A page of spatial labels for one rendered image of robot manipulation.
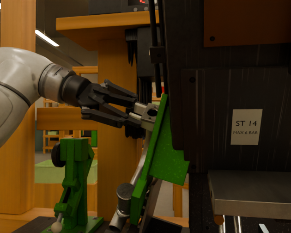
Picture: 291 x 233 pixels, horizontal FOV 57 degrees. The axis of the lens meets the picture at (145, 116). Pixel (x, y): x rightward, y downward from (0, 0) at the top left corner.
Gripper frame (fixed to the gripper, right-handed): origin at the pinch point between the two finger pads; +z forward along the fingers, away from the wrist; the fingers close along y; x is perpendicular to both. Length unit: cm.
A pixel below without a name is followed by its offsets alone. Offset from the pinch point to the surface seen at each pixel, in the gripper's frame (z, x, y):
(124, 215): 4.2, 6.5, -21.1
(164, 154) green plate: 7.5, -5.4, -11.8
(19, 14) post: -61, 8, 32
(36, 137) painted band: -513, 879, 456
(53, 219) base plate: -19, 44, -18
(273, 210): 21.4, -20.7, -24.1
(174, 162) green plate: 9.9, -5.0, -12.4
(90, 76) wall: -393, 684, 688
